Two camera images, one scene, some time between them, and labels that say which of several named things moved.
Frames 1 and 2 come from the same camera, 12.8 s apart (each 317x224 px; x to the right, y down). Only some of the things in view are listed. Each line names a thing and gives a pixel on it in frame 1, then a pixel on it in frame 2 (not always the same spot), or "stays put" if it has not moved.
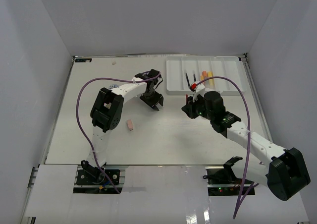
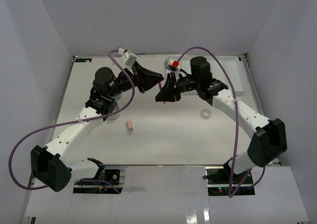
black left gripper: (158, 98) → (144, 79)
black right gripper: (189, 109) → (167, 94)
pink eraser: (130, 125) stays put
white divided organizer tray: (182, 71) stays put
